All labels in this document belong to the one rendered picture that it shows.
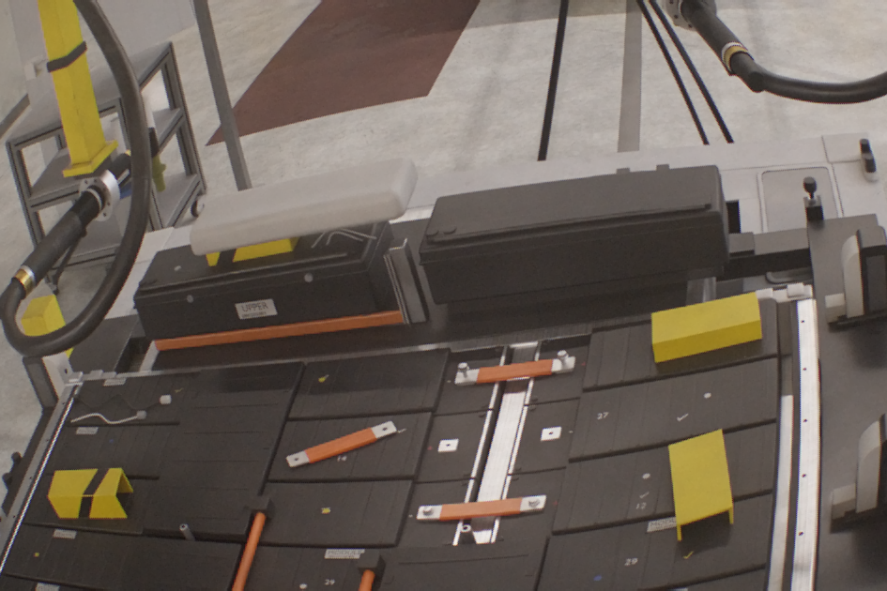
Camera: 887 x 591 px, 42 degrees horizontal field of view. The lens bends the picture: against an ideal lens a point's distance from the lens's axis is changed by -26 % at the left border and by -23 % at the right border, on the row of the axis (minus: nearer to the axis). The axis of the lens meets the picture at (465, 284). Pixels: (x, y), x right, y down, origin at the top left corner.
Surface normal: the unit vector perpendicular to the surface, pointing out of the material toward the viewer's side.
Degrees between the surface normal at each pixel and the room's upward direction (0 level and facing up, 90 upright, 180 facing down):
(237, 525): 0
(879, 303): 90
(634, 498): 0
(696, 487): 0
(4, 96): 90
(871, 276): 90
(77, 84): 90
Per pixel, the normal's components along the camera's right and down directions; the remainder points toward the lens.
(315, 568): -0.25, -0.84
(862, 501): -0.15, 0.53
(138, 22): 0.27, 0.43
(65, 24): 0.89, 0.00
